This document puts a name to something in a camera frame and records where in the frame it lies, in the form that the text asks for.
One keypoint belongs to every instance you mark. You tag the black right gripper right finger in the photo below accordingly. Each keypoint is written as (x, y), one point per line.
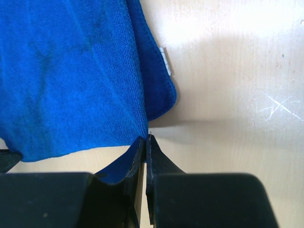
(157, 162)

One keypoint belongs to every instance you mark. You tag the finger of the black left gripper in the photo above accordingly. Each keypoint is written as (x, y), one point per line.
(8, 160)

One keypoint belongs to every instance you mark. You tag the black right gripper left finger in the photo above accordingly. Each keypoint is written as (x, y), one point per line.
(126, 168)

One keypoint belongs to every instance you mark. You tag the blue towel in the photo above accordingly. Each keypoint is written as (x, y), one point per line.
(77, 75)

